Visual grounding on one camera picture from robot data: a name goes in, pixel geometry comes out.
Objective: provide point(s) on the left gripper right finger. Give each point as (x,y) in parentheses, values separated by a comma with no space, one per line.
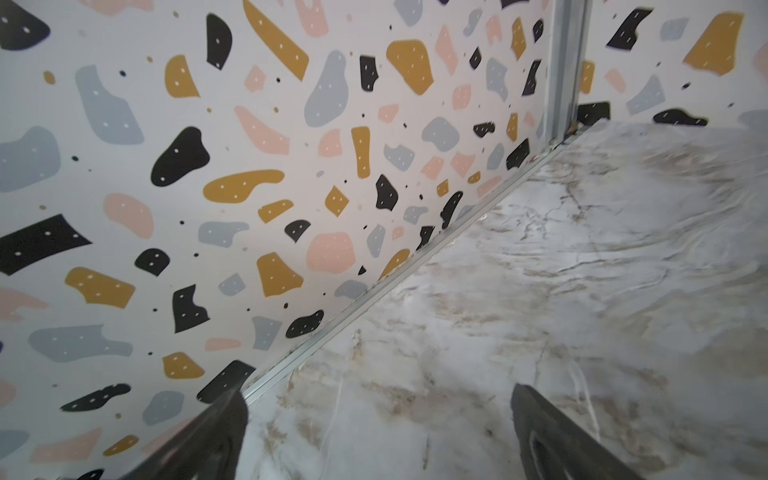
(552,446)

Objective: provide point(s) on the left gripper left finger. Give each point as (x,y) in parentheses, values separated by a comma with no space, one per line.
(208,447)

